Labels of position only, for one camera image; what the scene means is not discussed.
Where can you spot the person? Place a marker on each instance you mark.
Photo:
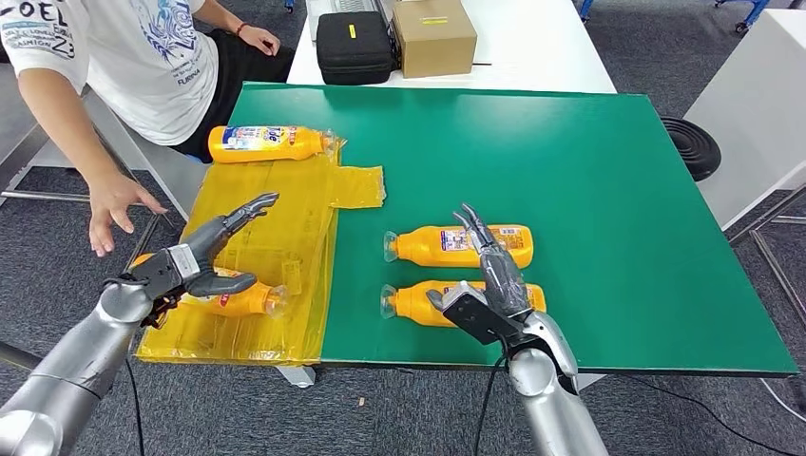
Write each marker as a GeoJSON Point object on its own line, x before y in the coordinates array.
{"type": "Point", "coordinates": [145, 69]}

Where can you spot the person's right forearm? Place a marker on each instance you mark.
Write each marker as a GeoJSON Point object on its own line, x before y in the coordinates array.
{"type": "Point", "coordinates": [93, 145]}

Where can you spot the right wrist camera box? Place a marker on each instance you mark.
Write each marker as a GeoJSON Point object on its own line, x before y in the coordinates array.
{"type": "Point", "coordinates": [478, 321]}

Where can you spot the orange detergent bottle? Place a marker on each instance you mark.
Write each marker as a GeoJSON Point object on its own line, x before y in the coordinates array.
{"type": "Point", "coordinates": [252, 302]}
{"type": "Point", "coordinates": [409, 302]}
{"type": "Point", "coordinates": [220, 151]}
{"type": "Point", "coordinates": [415, 248]}

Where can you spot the silver laptop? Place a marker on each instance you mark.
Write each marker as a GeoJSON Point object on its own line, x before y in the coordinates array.
{"type": "Point", "coordinates": [340, 5]}

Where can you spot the person's left forearm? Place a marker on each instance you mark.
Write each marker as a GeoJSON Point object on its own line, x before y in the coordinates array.
{"type": "Point", "coordinates": [220, 16]}

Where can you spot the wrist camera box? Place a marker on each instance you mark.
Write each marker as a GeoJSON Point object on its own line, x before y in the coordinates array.
{"type": "Point", "coordinates": [478, 321]}
{"type": "Point", "coordinates": [157, 272]}

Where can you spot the black ribbed round stool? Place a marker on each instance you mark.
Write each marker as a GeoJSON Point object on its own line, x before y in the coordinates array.
{"type": "Point", "coordinates": [691, 148]}

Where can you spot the white table with metal legs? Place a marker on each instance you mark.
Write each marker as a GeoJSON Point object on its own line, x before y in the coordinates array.
{"type": "Point", "coordinates": [752, 107]}

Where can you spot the white desk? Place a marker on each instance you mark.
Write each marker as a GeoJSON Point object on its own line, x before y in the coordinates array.
{"type": "Point", "coordinates": [170, 182]}

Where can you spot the grey metal table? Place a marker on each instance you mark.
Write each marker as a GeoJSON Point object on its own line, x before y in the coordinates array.
{"type": "Point", "coordinates": [16, 170]}

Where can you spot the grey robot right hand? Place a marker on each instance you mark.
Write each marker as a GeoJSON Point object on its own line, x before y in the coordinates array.
{"type": "Point", "coordinates": [504, 283]}

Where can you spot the black carrying case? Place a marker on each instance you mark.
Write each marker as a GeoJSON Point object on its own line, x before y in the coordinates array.
{"type": "Point", "coordinates": [354, 50]}

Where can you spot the person's left hand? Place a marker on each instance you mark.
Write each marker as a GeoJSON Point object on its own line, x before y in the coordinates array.
{"type": "Point", "coordinates": [259, 41]}

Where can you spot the person's right hand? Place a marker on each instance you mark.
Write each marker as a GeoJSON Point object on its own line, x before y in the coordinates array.
{"type": "Point", "coordinates": [119, 198]}

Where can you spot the brown cardboard box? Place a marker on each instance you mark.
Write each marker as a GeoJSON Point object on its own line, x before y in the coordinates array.
{"type": "Point", "coordinates": [434, 44]}

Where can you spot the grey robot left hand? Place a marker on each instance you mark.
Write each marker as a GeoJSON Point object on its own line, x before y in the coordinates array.
{"type": "Point", "coordinates": [214, 239]}

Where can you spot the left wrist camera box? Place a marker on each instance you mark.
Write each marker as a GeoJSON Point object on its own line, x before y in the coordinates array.
{"type": "Point", "coordinates": [157, 272]}

